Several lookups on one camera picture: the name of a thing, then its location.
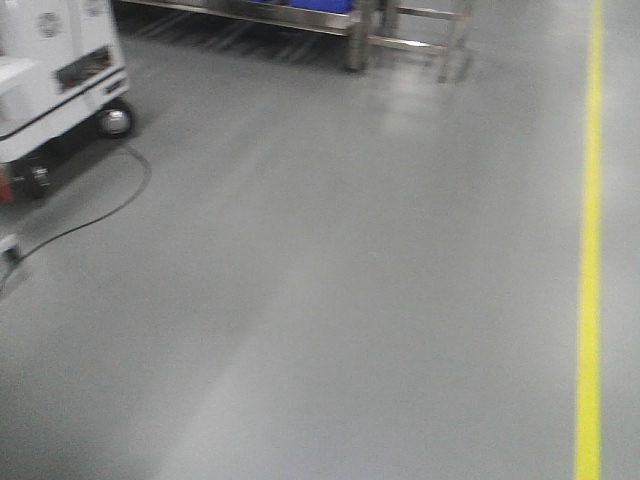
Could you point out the stainless steel table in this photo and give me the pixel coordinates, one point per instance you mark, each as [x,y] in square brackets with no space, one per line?
[362,24]

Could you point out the white wheeled machine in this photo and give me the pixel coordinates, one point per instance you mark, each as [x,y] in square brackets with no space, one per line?
[61,64]

